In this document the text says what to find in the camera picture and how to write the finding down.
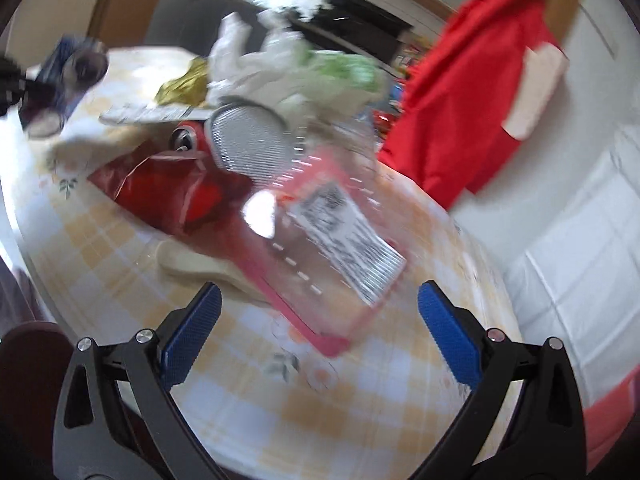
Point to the red snack bag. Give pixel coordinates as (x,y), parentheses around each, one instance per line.
(155,187)

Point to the black cabinet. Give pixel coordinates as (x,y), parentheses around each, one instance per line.
(360,15)

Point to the red drink can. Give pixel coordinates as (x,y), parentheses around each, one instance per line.
(186,135)

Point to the red plastic item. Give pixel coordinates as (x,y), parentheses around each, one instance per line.
(612,415)

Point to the white flat packet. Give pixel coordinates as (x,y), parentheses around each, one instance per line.
(145,112)

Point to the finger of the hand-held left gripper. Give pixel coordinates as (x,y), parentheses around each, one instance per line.
(37,94)

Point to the red jacket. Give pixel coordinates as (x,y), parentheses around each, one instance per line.
(460,90)

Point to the grey slipper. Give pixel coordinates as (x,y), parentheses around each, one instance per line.
(252,142)

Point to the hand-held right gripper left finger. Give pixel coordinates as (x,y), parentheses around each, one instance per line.
(192,332)

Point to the crumpled gold snack bag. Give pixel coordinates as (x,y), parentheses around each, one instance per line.
(182,82)

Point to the yellow checked floral tablecloth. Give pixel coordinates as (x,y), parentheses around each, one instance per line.
(380,410)

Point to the white quilted cover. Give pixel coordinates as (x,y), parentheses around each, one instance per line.
(575,240)

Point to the wooden door frame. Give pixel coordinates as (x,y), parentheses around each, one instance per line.
(112,0)

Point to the white plastic bag green print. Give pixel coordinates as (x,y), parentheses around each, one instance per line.
(260,67)

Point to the clear pink plastic box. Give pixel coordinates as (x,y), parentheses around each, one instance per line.
(325,260)

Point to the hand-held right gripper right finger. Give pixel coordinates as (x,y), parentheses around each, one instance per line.
(447,332)

